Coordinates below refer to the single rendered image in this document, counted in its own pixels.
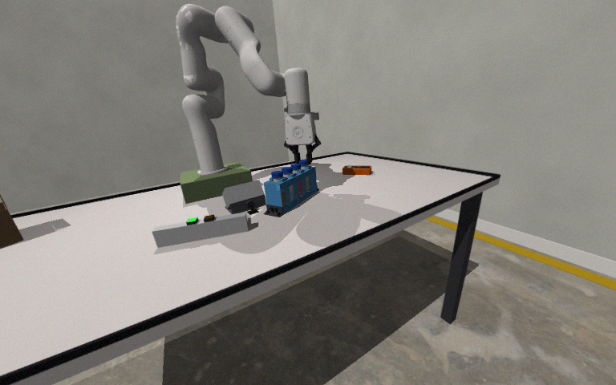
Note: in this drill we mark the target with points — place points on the orange digital multimeter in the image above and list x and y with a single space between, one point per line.
356 170

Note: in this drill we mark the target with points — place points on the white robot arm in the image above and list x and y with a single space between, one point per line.
192 22

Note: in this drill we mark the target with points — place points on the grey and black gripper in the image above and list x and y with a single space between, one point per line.
300 130

